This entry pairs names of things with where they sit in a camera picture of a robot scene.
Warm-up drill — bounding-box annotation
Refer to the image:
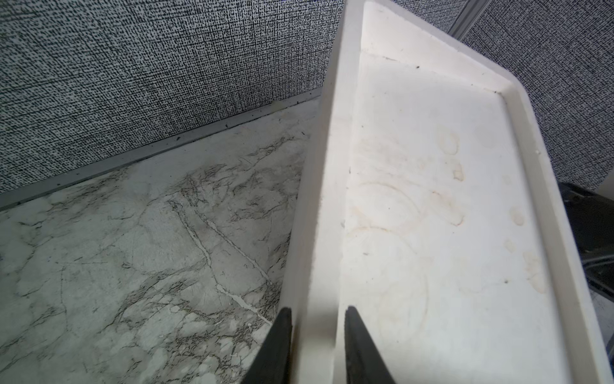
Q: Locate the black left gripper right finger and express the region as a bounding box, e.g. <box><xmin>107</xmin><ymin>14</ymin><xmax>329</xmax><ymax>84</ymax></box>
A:
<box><xmin>344</xmin><ymin>306</ymin><xmax>396</xmax><ymax>384</ymax></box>

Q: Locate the white drawer cabinet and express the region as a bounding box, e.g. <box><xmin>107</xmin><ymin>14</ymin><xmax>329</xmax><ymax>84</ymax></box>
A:
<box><xmin>280</xmin><ymin>1</ymin><xmax>612</xmax><ymax>383</ymax></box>

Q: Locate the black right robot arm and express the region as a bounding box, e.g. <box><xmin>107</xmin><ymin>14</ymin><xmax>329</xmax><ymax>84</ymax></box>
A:
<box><xmin>559</xmin><ymin>183</ymin><xmax>613</xmax><ymax>301</ymax></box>

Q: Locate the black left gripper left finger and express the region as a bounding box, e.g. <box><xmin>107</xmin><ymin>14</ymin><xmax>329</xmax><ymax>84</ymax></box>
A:
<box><xmin>241</xmin><ymin>307</ymin><xmax>293</xmax><ymax>384</ymax></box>

